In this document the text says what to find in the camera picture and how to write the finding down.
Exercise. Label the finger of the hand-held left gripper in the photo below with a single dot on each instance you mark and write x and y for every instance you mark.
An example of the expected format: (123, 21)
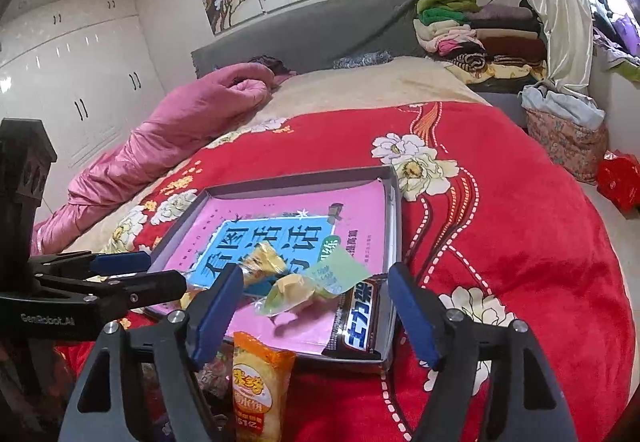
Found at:
(150, 287)
(120, 263)

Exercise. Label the cream satin curtain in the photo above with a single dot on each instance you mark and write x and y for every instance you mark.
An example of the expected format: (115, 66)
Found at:
(560, 6)

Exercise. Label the floral fabric bag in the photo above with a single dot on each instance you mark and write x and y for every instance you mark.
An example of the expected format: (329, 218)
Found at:
(565, 146)

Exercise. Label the green translucent pastry packet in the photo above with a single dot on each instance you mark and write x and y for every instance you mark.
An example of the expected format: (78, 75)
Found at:
(320, 282)

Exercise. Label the stack of folded clothes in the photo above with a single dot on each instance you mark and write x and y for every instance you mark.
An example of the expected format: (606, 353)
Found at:
(480, 31)

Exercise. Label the yellow bread packet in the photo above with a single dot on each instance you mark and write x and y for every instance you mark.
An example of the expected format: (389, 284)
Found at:
(262, 262)

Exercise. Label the grey headboard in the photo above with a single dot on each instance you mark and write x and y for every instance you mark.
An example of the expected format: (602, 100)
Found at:
(320, 26)

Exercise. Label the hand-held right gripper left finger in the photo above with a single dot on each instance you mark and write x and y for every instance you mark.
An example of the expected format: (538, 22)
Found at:
(220, 307)

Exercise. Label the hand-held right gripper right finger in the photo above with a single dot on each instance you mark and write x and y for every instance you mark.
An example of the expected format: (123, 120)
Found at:
(412, 317)

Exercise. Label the dark cloth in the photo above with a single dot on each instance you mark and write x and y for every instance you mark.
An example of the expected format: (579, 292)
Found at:
(267, 64)

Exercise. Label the pink book with blue label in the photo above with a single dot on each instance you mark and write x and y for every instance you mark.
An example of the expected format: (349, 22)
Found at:
(305, 212)

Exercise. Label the red plastic bag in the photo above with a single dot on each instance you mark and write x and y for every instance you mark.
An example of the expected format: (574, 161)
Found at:
(620, 182)

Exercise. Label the orange rice cracker packet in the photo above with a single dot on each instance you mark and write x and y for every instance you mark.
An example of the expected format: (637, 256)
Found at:
(260, 382)

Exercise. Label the shallow grey cardboard box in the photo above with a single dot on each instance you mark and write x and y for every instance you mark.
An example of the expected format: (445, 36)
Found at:
(280, 352)

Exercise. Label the dark patterned pillow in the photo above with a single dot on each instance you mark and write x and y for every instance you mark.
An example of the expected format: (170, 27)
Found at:
(362, 59)

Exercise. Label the black chocolate bar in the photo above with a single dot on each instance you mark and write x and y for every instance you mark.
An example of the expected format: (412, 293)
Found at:
(357, 317)

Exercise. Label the red floral blanket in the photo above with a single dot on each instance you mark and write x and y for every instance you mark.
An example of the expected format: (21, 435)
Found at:
(500, 232)

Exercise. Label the pile of clothes on windowsill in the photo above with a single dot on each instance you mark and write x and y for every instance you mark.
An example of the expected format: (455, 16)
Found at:
(620, 46)

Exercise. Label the white wardrobe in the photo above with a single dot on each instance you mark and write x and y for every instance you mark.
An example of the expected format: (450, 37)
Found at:
(75, 71)

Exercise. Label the light blue cloth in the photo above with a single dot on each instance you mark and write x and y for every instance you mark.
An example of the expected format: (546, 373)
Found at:
(560, 104)

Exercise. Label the pink quilt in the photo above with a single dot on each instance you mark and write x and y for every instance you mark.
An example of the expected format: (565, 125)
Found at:
(170, 136)

